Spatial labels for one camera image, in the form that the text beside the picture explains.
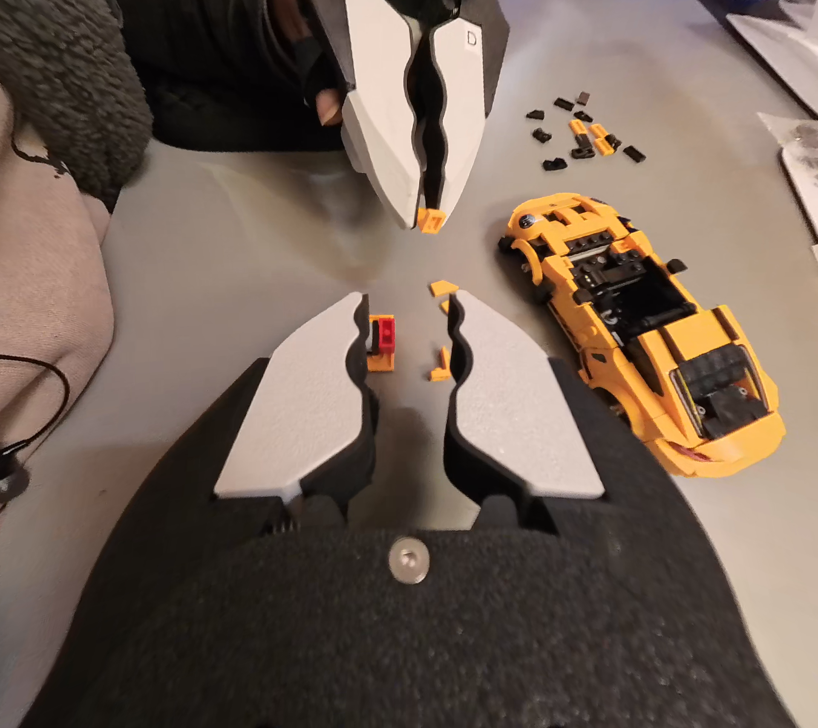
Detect person's left forearm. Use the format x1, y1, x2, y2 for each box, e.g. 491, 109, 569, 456
60, 0, 320, 153

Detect thin black earphone cable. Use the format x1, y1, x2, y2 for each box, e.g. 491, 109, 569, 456
0, 354, 71, 510

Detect orange plate with red brick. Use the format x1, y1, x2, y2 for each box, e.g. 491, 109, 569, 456
367, 314, 397, 373

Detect beige sweatshirt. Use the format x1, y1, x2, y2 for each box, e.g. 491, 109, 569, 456
0, 89, 116, 476

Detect person's left hand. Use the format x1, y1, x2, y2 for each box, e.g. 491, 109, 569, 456
268, 0, 350, 128

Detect yellow lego car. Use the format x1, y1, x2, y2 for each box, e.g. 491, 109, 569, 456
498, 193, 788, 478

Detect white paper bag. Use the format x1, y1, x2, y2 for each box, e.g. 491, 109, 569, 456
725, 0, 818, 115

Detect white printed sheet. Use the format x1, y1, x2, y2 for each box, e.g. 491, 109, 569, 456
757, 111, 818, 267

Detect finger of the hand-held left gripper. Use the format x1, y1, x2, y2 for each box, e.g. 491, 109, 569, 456
340, 0, 428, 230
422, 14, 488, 225

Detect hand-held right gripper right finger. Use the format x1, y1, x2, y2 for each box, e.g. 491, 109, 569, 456
443, 290, 606, 511

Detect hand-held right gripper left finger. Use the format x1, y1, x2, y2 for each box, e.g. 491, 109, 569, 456
213, 291, 379, 521

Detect scattered small lego pieces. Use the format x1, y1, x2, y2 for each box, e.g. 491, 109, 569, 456
525, 92, 648, 173

